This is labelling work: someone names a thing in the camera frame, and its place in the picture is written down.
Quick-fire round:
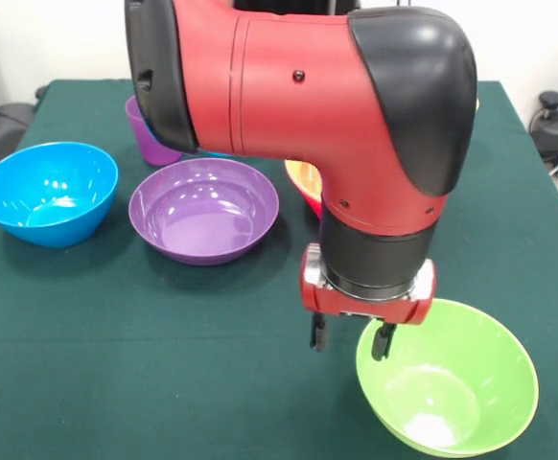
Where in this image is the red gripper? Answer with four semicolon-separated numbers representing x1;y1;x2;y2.
300;242;438;361

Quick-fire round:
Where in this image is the green bowl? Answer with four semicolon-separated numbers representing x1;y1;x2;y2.
355;297;541;458

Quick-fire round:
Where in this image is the pink bowl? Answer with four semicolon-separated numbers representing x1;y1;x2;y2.
302;189;324;220

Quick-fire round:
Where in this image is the large orange bowl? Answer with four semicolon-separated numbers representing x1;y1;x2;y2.
283;159;326;202

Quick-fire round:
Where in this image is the purple bowl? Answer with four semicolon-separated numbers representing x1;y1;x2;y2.
128;157;281;267

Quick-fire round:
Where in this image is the dark green table cloth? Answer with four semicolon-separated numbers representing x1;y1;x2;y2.
0;79;558;460

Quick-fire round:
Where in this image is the purple cup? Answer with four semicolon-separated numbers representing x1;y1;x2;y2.
125;95;184;167

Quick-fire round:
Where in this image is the large blue bowl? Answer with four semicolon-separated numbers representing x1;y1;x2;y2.
0;141;120;249

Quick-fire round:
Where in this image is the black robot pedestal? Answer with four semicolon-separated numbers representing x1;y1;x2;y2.
233;0;362;15

